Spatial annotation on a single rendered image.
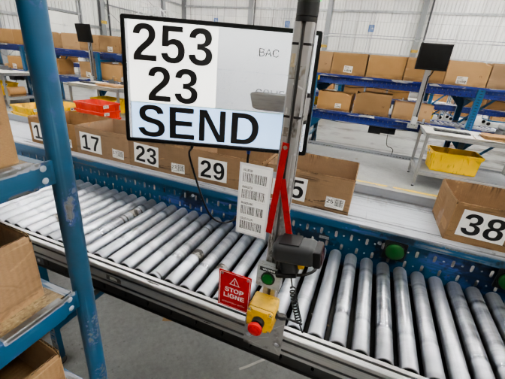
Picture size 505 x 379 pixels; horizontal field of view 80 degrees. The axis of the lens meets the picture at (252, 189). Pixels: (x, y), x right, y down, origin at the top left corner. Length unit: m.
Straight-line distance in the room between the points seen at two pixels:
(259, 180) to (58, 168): 0.44
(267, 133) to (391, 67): 5.05
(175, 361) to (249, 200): 1.25
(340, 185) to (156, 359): 1.29
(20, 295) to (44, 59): 0.30
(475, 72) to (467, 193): 4.35
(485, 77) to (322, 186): 4.82
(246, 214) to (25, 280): 0.48
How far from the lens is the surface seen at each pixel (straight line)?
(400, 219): 1.49
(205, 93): 0.81
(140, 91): 0.85
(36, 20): 0.41
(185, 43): 0.82
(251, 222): 0.78
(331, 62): 5.83
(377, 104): 5.54
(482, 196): 1.70
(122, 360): 1.91
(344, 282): 1.21
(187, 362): 1.85
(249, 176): 0.74
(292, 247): 0.72
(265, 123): 0.80
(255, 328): 0.84
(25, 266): 0.51
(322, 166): 1.62
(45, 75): 0.42
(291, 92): 0.67
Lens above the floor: 1.47
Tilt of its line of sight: 23 degrees down
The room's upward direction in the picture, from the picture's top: 5 degrees clockwise
